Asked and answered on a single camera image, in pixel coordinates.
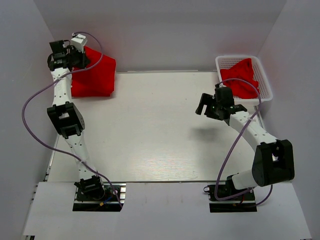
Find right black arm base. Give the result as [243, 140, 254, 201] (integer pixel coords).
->
[206, 183, 258, 213]

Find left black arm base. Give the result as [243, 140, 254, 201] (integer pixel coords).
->
[72, 176, 126, 212]

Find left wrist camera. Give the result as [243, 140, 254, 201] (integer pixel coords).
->
[70, 33, 88, 53]

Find red t shirts in basket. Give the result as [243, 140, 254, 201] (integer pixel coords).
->
[220, 58, 260, 99]

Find white plastic basket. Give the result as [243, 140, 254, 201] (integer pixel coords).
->
[215, 55, 273, 102]

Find folded red t shirt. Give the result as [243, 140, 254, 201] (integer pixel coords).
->
[71, 76, 115, 98]

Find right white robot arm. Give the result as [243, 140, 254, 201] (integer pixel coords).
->
[195, 87, 295, 200]

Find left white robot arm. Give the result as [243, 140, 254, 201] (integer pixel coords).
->
[47, 34, 106, 200]

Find red t shirt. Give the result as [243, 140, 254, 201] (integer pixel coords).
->
[72, 55, 116, 82]
[71, 76, 115, 98]

